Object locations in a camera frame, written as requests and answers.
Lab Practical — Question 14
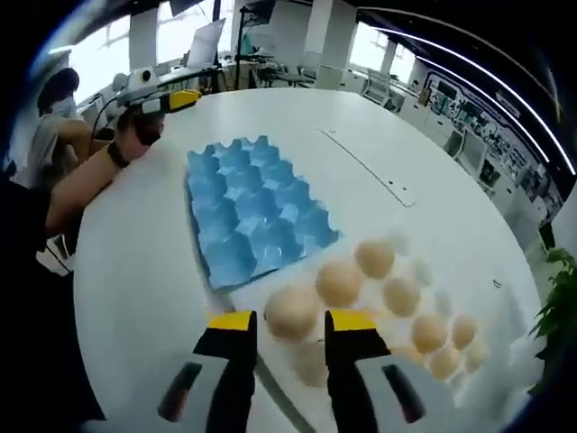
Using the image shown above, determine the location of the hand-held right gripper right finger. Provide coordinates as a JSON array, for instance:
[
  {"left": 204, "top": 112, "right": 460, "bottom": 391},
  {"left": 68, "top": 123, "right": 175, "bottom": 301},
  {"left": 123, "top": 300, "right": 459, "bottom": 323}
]
[{"left": 324, "top": 309, "right": 457, "bottom": 433}]

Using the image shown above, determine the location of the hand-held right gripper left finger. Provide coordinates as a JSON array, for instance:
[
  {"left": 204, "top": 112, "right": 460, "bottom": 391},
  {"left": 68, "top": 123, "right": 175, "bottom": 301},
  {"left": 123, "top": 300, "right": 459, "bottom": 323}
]
[{"left": 157, "top": 309, "right": 259, "bottom": 433}]

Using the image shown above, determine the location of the group of brown eggs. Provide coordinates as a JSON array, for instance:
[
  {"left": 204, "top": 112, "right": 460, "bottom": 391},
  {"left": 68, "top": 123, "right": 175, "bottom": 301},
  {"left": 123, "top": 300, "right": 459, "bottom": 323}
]
[{"left": 263, "top": 237, "right": 489, "bottom": 390}]

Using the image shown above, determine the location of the blue egg tray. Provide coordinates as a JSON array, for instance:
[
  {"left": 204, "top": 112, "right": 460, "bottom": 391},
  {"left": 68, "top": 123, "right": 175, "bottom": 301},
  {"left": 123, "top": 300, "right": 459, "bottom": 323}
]
[{"left": 185, "top": 135, "right": 343, "bottom": 292}]

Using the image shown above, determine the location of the clear plastic egg carton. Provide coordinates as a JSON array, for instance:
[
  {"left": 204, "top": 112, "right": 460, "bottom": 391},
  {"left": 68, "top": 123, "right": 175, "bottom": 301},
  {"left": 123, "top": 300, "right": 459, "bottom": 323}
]
[{"left": 270, "top": 228, "right": 533, "bottom": 398}]

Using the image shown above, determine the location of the person's left hand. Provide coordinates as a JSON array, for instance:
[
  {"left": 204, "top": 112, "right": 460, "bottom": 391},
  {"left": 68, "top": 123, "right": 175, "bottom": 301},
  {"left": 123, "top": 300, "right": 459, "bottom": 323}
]
[{"left": 112, "top": 107, "right": 164, "bottom": 169}]

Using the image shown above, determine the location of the white tilted board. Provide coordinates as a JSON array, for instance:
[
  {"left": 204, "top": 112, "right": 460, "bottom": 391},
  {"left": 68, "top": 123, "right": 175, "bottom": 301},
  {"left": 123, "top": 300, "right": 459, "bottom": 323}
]
[{"left": 185, "top": 17, "right": 227, "bottom": 69}]

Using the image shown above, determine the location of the black wristband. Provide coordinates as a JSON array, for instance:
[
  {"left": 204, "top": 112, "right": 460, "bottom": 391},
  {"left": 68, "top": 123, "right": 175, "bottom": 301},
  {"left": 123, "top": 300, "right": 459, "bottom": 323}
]
[{"left": 105, "top": 141, "right": 131, "bottom": 170}]

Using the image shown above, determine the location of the black stand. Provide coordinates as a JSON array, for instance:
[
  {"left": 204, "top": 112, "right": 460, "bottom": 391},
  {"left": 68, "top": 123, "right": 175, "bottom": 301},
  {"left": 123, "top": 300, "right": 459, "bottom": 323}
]
[{"left": 233, "top": 7, "right": 256, "bottom": 91}]

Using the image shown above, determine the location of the white table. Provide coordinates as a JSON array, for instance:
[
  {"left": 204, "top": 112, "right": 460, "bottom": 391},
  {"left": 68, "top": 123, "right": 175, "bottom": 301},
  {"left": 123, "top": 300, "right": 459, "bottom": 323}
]
[{"left": 70, "top": 87, "right": 544, "bottom": 433}]

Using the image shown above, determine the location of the person's dark clothing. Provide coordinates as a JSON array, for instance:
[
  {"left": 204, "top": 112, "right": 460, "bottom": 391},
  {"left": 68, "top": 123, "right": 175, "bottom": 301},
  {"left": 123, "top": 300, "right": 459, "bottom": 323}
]
[{"left": 0, "top": 170, "right": 107, "bottom": 433}]

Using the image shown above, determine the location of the green plant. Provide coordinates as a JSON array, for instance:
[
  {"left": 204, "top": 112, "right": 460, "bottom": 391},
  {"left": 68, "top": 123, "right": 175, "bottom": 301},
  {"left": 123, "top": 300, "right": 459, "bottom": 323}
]
[{"left": 527, "top": 246, "right": 577, "bottom": 394}]

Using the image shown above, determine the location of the black cable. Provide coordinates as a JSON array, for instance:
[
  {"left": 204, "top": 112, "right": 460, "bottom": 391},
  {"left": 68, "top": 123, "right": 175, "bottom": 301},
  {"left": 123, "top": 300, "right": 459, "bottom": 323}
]
[{"left": 91, "top": 93, "right": 124, "bottom": 142}]

